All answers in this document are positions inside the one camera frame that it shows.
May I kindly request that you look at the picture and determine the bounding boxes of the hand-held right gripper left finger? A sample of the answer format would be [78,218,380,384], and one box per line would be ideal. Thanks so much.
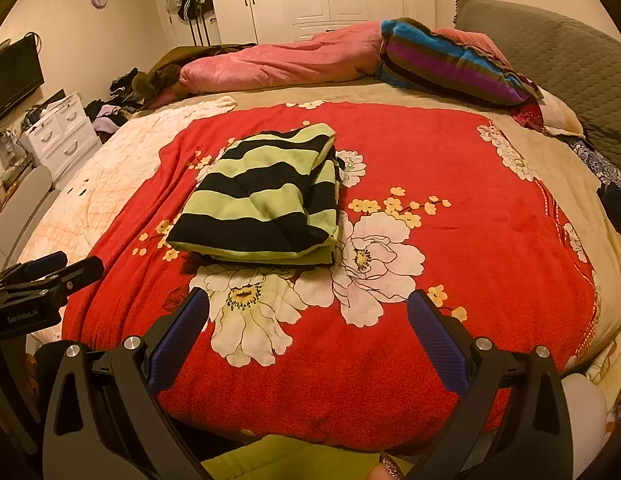
[43,287,211,480]

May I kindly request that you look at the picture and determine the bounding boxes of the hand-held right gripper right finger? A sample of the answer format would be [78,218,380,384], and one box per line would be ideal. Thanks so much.
[407,289,574,480]

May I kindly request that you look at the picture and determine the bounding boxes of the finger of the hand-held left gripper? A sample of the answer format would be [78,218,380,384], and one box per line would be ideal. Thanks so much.
[5,252,68,283]
[38,256,105,295]

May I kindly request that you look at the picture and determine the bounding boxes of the green black striped frog sweater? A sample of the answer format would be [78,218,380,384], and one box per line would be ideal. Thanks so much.
[165,122,347,267]

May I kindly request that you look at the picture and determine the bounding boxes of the pile of clothes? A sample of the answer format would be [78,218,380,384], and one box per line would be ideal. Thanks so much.
[85,67,151,136]

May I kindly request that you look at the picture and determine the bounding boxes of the person's left hand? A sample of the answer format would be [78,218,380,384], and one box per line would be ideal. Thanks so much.
[21,350,44,411]

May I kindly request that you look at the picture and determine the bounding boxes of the person's right hand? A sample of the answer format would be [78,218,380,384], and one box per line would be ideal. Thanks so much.
[368,450,416,480]

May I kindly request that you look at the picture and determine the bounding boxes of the cluttered side table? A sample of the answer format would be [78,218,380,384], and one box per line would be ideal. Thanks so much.
[0,127,38,216]

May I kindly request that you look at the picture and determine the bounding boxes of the white patterned quilt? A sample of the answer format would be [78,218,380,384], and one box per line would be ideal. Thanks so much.
[15,95,238,281]

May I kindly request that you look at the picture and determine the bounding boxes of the white drawer chest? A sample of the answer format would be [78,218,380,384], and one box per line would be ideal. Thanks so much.
[20,91,102,181]

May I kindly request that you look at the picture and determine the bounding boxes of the red floral blanket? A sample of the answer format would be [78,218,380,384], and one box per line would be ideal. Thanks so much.
[60,100,599,453]

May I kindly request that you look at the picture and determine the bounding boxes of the person's yellow-green garment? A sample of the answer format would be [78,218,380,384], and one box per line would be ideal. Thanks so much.
[200,435,416,480]

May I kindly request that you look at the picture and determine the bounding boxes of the black television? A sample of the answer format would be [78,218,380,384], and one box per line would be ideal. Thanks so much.
[0,35,45,128]

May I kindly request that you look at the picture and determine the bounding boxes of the brown fur-trimmed coat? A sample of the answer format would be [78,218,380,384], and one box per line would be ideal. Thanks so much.
[133,42,258,106]

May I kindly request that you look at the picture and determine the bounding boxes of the blue patterned cloth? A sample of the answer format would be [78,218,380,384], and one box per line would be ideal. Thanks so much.
[565,137,621,191]

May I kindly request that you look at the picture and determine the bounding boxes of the dark red pillow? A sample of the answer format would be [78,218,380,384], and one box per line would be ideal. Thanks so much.
[511,102,549,133]

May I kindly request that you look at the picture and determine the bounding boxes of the cream pillow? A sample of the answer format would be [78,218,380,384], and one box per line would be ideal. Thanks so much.
[538,87,586,138]

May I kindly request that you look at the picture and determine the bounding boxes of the multicolour striped fleece blanket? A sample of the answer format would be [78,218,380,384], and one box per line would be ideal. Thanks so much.
[378,17,544,108]

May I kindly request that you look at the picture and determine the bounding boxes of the pink quilt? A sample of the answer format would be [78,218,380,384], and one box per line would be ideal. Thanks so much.
[178,21,511,96]

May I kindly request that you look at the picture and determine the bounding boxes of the grey quilted pillow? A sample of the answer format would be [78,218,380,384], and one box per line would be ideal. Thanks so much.
[453,0,621,176]

